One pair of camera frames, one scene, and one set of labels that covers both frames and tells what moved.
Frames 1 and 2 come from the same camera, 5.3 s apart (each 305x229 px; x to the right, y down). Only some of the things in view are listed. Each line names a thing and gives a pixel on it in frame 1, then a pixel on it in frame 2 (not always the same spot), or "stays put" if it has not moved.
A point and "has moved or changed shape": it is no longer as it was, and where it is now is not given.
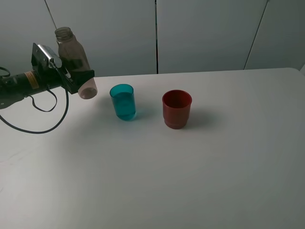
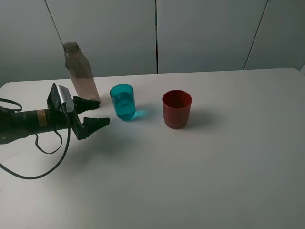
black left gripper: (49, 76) to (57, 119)
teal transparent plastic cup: (123, 98) stays put
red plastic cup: (176, 104) stays put
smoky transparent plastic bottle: (71, 51) has moved or changed shape
